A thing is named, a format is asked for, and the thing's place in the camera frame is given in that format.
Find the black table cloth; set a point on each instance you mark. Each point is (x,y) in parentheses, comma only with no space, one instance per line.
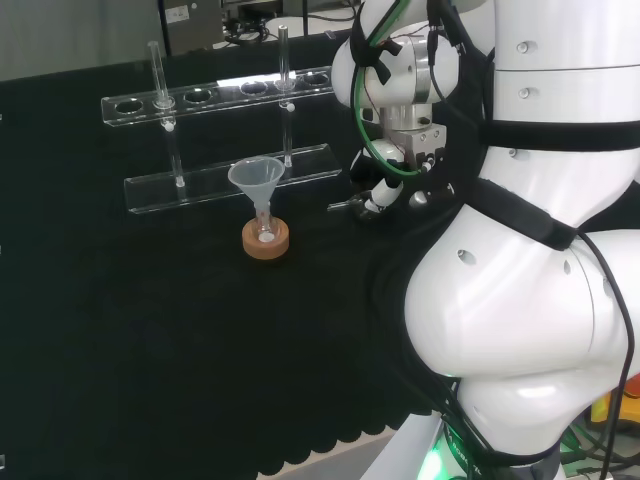
(150,325)

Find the clear glass weighing funnel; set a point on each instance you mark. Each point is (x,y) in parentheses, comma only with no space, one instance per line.
(345,204)

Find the yellow stop button box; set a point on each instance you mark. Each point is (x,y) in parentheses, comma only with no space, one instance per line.
(607,405)

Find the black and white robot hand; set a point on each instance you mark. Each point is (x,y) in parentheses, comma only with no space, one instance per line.
(415,145)

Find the translucent plastic funnel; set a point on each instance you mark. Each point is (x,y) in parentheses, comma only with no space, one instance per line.
(256,177)

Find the clear acrylic funnel stand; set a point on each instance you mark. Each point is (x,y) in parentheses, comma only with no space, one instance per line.
(220,177)

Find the small round-bottom glass flask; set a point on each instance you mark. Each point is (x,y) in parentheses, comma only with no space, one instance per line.
(263,227)

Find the grey equipment cabinet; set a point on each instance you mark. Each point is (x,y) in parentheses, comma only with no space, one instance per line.
(192,25)

